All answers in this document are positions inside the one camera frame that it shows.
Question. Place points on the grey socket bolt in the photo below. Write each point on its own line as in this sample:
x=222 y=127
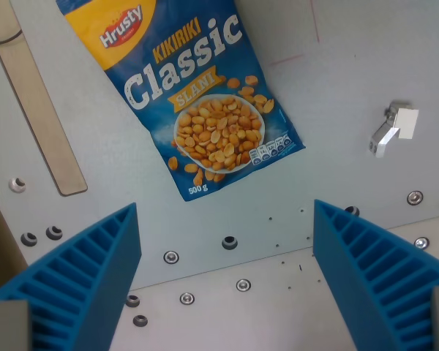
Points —
x=54 y=232
x=229 y=242
x=352 y=210
x=17 y=184
x=140 y=320
x=29 y=238
x=132 y=300

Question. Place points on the long wooden strip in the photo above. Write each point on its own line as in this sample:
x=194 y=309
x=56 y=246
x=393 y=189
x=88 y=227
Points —
x=40 y=120

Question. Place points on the blue Hrusty Classic peanut bag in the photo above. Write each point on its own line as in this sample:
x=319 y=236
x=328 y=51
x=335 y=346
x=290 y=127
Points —
x=190 y=91

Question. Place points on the silver washer head screw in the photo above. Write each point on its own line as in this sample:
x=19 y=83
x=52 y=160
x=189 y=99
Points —
x=171 y=256
x=187 y=298
x=421 y=242
x=415 y=197
x=243 y=285

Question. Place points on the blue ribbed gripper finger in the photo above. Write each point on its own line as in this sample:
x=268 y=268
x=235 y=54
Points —
x=369 y=270
x=80 y=278

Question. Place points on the small metal bracket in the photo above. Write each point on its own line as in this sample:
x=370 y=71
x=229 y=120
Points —
x=382 y=135

